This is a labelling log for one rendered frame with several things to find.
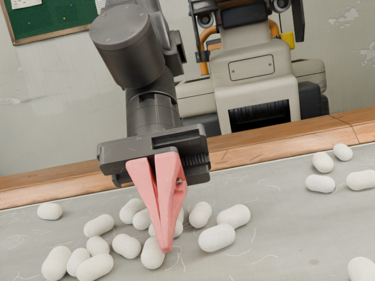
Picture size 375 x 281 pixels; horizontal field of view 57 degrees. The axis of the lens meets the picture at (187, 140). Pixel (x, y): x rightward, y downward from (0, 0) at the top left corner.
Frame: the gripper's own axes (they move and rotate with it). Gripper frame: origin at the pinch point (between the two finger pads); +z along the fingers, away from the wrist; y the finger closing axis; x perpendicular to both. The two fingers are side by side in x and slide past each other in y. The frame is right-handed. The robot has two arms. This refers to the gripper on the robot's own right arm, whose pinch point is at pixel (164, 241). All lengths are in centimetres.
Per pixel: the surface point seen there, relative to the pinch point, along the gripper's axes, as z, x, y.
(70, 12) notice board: -203, 97, -64
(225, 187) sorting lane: -9.7, 11.2, 6.5
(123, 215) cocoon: -6.0, 6.1, -5.3
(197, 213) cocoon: -3.6, 3.7, 2.9
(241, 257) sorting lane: 2.0, 1.3, 6.0
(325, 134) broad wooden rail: -17.2, 14.9, 22.5
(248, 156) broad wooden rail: -16.0, 15.1, 10.9
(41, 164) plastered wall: -144, 178, -118
